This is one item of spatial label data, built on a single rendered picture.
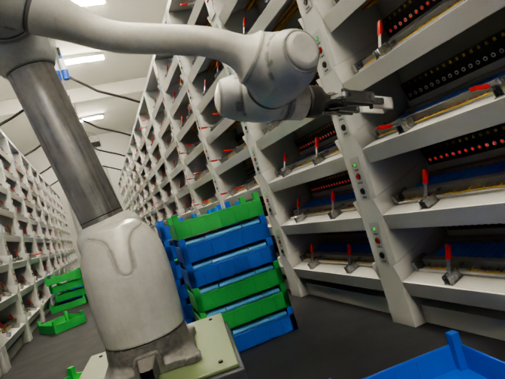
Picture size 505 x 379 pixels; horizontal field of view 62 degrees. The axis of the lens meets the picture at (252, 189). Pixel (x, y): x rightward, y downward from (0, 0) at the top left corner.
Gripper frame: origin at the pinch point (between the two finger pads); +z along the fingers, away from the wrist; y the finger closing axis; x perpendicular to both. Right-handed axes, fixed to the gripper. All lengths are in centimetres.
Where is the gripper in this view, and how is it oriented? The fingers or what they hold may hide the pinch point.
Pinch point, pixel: (376, 104)
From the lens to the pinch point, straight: 112.2
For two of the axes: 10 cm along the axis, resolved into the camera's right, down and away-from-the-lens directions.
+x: 0.7, 9.9, -1.1
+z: 9.4, -0.3, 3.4
